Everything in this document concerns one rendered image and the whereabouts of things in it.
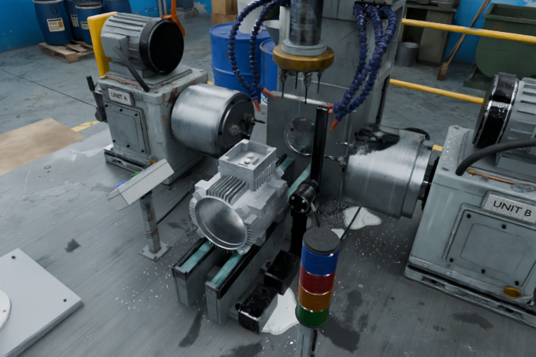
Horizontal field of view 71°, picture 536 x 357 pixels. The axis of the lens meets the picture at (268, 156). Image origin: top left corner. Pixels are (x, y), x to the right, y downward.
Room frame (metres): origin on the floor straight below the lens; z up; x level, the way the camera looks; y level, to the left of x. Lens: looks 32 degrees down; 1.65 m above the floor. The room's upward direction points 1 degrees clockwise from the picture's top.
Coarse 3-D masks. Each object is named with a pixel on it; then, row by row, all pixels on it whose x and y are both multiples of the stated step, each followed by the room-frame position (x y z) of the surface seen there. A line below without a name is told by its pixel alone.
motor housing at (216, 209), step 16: (224, 176) 0.77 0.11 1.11; (272, 176) 0.83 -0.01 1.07; (208, 192) 0.71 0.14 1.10; (224, 192) 0.71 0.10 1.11; (240, 192) 0.72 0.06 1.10; (256, 192) 0.75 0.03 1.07; (272, 192) 0.77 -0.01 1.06; (192, 208) 0.74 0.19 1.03; (208, 208) 0.78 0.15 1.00; (224, 208) 0.82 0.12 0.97; (272, 208) 0.75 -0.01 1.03; (208, 224) 0.75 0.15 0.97; (224, 224) 0.77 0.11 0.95; (240, 224) 0.78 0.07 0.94; (256, 224) 0.68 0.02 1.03; (224, 240) 0.72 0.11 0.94; (240, 240) 0.71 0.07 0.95
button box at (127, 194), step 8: (160, 160) 0.87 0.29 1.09; (152, 168) 0.84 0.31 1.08; (160, 168) 0.85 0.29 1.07; (168, 168) 0.87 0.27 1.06; (136, 176) 0.79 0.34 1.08; (144, 176) 0.81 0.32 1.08; (152, 176) 0.82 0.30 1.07; (160, 176) 0.83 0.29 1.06; (168, 176) 0.85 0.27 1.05; (128, 184) 0.76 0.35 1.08; (136, 184) 0.78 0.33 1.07; (144, 184) 0.79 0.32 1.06; (152, 184) 0.80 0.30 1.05; (112, 192) 0.75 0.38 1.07; (120, 192) 0.73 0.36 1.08; (128, 192) 0.75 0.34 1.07; (136, 192) 0.76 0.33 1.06; (144, 192) 0.77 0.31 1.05; (112, 200) 0.75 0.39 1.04; (120, 200) 0.73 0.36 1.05; (128, 200) 0.73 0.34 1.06; (136, 200) 0.75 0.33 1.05; (120, 208) 0.74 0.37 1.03
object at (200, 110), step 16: (192, 96) 1.17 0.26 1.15; (208, 96) 1.16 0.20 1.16; (224, 96) 1.15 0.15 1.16; (240, 96) 1.18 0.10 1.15; (176, 112) 1.16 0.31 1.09; (192, 112) 1.12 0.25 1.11; (208, 112) 1.10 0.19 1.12; (224, 112) 1.10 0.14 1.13; (240, 112) 1.18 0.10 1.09; (176, 128) 1.13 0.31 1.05; (192, 128) 1.10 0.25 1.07; (208, 128) 1.07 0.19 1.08; (224, 128) 1.09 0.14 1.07; (240, 128) 1.17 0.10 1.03; (192, 144) 1.11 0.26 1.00; (208, 144) 1.07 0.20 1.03; (224, 144) 1.09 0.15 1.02
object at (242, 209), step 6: (276, 168) 0.84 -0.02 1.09; (276, 174) 0.83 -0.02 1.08; (282, 174) 0.83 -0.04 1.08; (198, 192) 0.73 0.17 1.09; (204, 192) 0.74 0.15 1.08; (198, 198) 0.73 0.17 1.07; (240, 204) 0.69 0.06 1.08; (240, 210) 0.67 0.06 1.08; (246, 210) 0.67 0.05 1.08; (240, 216) 0.67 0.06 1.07; (246, 246) 0.68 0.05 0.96; (240, 252) 0.67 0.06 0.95; (246, 252) 0.67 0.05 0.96
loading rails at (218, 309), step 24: (288, 168) 1.12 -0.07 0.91; (288, 192) 0.96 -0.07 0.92; (288, 216) 0.89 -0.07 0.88; (192, 264) 0.66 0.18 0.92; (216, 264) 0.73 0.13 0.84; (240, 264) 0.65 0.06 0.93; (264, 264) 0.75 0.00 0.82; (192, 288) 0.64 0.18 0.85; (216, 288) 0.58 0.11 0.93; (240, 288) 0.65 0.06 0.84; (216, 312) 0.58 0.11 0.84
